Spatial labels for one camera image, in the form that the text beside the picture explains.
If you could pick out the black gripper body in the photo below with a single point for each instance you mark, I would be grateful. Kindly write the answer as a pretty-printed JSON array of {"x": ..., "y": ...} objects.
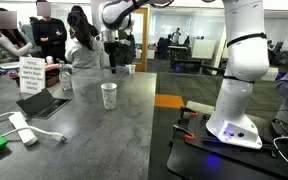
[{"x": 112, "y": 50}]

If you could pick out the white paper cup with crest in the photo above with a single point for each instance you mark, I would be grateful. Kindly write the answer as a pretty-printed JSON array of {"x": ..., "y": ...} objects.
[{"x": 109, "y": 96}]

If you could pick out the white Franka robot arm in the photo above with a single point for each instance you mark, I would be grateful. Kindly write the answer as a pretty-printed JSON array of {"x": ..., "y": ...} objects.
[{"x": 247, "y": 60}]

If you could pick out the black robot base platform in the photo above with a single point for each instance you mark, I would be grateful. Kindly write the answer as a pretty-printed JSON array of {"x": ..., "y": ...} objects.
[{"x": 197, "y": 160}]

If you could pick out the small plain white cup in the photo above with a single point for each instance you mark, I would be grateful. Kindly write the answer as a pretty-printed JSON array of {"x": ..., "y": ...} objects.
[{"x": 131, "y": 69}]

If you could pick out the small pink-white cup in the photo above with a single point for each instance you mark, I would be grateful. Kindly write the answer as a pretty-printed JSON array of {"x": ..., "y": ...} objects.
[{"x": 49, "y": 60}]

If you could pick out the person in dark green jacket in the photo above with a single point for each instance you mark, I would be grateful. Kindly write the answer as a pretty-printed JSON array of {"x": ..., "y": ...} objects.
[{"x": 127, "y": 50}]

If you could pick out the dark-haired person behind group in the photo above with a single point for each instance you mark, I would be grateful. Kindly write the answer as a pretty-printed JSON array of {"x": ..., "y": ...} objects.
[{"x": 92, "y": 30}]

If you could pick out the ponytail woman in grey sweater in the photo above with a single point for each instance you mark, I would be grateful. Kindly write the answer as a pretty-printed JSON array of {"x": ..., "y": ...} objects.
[{"x": 82, "y": 50}]

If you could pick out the clear plastic water bottle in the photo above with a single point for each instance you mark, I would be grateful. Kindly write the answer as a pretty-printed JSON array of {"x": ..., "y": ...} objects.
[{"x": 65, "y": 78}]

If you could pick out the brown wooden box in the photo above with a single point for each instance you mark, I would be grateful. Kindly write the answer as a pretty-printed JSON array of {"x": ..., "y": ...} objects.
[{"x": 52, "y": 78}]

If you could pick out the blue bin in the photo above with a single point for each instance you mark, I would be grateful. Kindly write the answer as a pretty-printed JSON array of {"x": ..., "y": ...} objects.
[{"x": 178, "y": 68}]

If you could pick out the orange floor mat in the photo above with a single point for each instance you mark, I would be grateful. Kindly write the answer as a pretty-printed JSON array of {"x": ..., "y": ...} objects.
[{"x": 169, "y": 101}]

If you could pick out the man in black jacket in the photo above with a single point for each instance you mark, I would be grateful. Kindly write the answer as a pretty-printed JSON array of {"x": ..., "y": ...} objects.
[{"x": 49, "y": 35}]

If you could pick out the distant standing person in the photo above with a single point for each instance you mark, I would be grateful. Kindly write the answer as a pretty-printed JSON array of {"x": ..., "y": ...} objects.
[{"x": 176, "y": 36}]

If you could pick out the white printed sign stand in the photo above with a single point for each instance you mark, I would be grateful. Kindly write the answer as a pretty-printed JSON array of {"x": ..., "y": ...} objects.
[{"x": 32, "y": 75}]

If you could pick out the black table outlet hatch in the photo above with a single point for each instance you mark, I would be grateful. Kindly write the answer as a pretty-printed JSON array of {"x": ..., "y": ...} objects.
[{"x": 37, "y": 103}]

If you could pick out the white partition panel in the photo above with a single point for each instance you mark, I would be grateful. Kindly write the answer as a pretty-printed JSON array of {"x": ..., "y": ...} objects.
[{"x": 203, "y": 49}]

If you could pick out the long-haired woman in white sweater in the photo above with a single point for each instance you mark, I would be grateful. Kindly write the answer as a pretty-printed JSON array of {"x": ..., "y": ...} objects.
[{"x": 10, "y": 45}]

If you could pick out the white plate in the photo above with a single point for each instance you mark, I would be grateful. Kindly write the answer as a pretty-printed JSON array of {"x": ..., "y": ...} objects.
[{"x": 9, "y": 65}]

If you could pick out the white power strip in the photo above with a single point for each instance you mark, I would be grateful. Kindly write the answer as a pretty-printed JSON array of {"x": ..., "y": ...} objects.
[{"x": 22, "y": 128}]

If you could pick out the wooden door frame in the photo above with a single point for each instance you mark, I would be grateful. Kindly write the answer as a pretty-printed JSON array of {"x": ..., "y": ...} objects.
[{"x": 144, "y": 50}]

